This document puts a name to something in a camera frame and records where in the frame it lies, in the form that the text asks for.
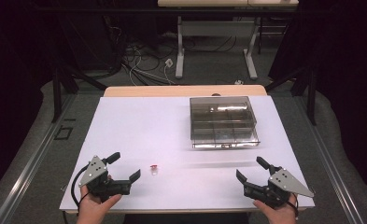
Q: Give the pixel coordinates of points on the small white adapter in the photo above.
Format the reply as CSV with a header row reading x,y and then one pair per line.
x,y
238,82

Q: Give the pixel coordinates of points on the black frame stool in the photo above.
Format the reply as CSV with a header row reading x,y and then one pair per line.
x,y
271,29

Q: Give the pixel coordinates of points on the white table mat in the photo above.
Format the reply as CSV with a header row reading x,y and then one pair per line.
x,y
159,133

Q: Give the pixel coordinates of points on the small red clear item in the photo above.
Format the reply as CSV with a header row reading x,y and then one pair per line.
x,y
153,168

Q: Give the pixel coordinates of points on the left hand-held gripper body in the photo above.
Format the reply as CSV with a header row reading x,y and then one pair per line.
x,y
94,174

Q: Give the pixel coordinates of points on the person's left hand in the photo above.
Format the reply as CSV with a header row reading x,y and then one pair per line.
x,y
94,210

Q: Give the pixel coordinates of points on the metal floor rail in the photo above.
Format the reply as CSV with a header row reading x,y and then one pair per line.
x,y
330,165
31,165

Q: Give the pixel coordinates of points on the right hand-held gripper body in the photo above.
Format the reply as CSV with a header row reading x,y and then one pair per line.
x,y
284,182

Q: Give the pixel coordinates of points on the smoky clear compartment box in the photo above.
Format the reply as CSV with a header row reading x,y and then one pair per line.
x,y
223,123

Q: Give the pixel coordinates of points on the white background desk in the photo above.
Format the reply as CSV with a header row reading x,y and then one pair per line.
x,y
215,29

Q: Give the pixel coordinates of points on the black metal stand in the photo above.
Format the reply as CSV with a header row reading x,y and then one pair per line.
x,y
311,93
57,93

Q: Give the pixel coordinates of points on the person's right hand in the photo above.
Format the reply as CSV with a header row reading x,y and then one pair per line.
x,y
277,214

